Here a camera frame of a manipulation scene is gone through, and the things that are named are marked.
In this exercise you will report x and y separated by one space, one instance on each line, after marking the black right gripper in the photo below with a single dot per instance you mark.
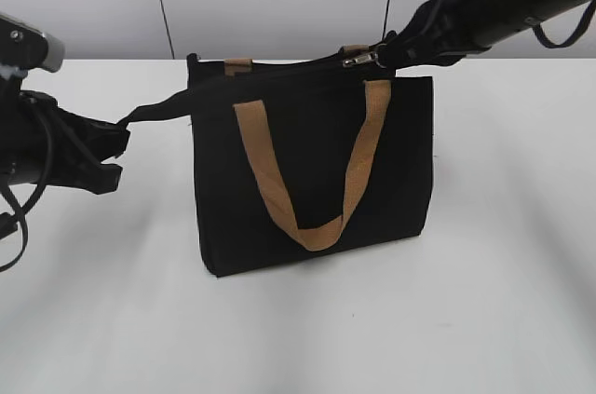
473 26

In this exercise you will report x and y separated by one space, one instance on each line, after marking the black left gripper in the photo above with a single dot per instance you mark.
29 145

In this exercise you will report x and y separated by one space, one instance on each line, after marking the silver metal zipper pull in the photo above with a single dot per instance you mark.
370 57

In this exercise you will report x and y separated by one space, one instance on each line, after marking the black tote bag tan handles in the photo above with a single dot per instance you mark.
300 160

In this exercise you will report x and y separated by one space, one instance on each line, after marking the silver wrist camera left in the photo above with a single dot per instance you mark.
26 47

